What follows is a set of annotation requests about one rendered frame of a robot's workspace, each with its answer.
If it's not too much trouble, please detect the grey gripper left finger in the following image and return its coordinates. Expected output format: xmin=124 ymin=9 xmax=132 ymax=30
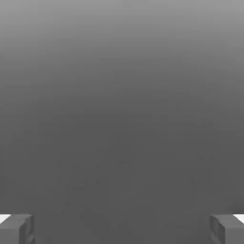
xmin=0 ymin=213 xmax=36 ymax=244

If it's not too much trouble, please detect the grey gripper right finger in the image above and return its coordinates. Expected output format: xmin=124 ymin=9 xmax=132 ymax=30
xmin=209 ymin=213 xmax=244 ymax=244

